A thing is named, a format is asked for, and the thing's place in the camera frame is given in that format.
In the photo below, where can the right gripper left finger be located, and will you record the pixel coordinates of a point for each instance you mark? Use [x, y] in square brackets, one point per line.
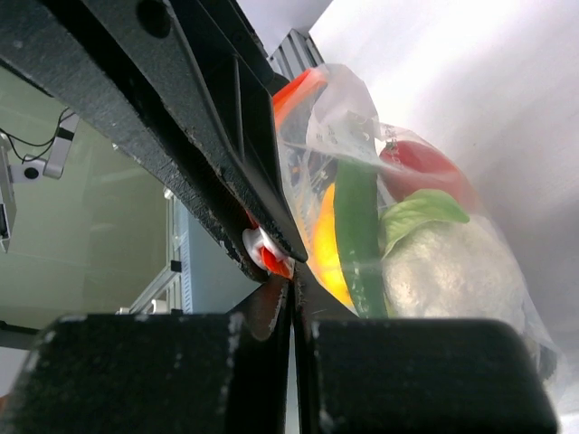
[169, 373]

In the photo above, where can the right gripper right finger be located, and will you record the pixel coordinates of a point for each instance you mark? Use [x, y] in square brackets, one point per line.
[411, 375]

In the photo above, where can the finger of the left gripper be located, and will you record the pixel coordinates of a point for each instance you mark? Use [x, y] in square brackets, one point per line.
[238, 79]
[126, 68]

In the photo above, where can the white toy cauliflower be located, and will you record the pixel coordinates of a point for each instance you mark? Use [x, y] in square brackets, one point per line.
[441, 261]

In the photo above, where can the clear zip bag orange zipper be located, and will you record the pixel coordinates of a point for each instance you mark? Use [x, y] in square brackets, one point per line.
[327, 115]

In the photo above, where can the green toy chili pepper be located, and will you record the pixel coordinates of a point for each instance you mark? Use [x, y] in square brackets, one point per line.
[357, 229]

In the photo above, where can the overhead camera on mount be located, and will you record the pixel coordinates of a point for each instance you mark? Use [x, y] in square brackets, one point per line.
[16, 169]

